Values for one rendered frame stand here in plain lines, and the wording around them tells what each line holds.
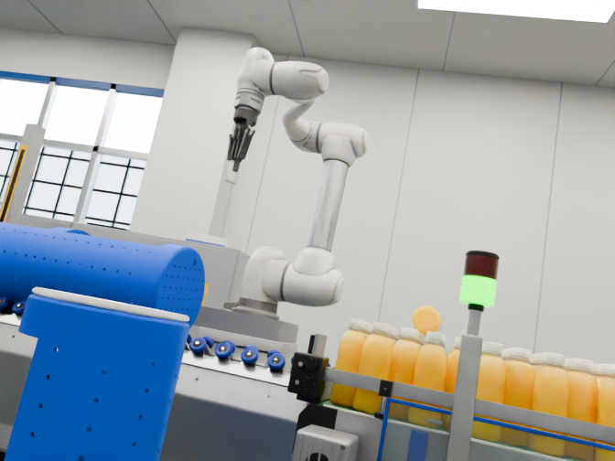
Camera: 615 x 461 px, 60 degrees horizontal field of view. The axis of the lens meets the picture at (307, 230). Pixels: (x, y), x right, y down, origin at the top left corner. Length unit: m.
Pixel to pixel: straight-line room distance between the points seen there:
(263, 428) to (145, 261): 0.56
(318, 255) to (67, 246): 0.86
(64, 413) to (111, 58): 4.80
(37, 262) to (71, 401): 0.89
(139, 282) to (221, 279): 1.58
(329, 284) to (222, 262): 1.24
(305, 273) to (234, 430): 0.76
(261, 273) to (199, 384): 0.71
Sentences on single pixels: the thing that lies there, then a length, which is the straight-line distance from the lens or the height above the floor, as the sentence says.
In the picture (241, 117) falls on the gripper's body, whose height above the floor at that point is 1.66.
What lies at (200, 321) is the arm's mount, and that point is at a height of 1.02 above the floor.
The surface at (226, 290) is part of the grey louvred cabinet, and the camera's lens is 3.08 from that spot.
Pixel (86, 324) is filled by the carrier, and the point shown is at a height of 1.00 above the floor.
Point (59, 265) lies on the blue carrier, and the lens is 1.71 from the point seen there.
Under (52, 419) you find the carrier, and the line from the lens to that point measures 0.94.
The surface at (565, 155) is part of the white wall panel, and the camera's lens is 4.68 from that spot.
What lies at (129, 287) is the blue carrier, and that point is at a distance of 1.56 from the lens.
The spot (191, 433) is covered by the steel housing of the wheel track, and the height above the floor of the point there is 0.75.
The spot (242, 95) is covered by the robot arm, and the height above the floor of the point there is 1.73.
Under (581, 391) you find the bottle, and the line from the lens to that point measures 1.30.
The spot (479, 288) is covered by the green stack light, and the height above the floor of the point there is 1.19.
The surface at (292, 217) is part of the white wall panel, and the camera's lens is 4.39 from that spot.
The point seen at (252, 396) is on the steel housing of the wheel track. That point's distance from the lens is 1.39.
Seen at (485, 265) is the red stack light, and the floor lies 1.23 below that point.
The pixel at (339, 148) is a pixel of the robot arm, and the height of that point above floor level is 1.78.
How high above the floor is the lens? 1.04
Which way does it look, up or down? 11 degrees up
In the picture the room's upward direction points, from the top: 11 degrees clockwise
